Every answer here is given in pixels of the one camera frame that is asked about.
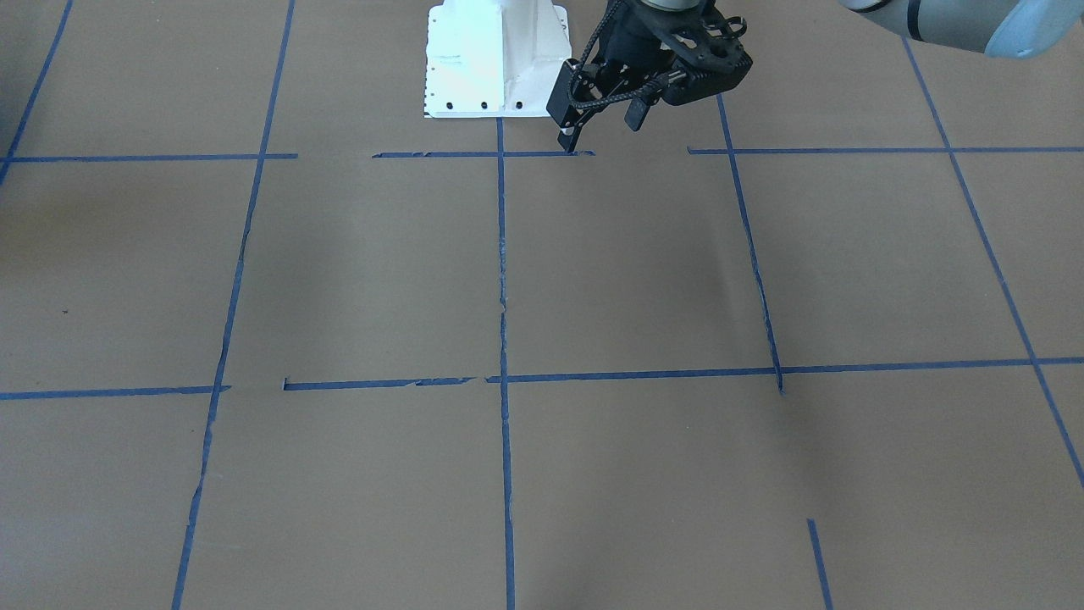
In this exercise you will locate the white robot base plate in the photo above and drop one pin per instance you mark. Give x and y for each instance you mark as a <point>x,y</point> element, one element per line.
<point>493,58</point>

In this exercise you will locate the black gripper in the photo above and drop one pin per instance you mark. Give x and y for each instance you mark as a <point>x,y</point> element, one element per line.
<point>621,61</point>

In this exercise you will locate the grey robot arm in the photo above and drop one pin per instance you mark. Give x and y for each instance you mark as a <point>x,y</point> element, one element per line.
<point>997,29</point>

